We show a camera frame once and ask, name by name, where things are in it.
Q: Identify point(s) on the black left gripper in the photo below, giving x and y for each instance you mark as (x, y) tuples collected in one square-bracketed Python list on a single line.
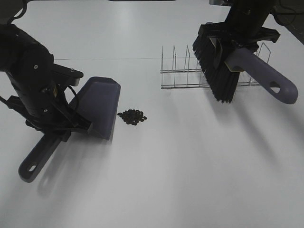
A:
[(41, 98)]

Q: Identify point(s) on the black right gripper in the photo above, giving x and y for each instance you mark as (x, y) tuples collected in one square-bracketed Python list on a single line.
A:
[(210, 34)]

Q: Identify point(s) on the purple plastic dustpan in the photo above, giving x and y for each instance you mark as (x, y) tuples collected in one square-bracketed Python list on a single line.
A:
[(98, 102)]

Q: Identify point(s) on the pile of coffee beans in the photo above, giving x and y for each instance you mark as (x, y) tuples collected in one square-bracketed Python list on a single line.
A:
[(132, 116)]

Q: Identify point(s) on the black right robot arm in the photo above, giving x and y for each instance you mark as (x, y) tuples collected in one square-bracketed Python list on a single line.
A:
[(243, 24)]

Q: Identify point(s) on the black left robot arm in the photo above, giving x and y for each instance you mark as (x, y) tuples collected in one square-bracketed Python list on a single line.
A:
[(17, 47)]

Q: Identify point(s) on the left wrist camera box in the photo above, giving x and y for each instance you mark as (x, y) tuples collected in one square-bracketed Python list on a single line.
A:
[(72, 77)]

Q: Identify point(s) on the chrome wire rack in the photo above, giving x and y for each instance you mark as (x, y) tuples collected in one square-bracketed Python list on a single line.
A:
[(185, 72)]

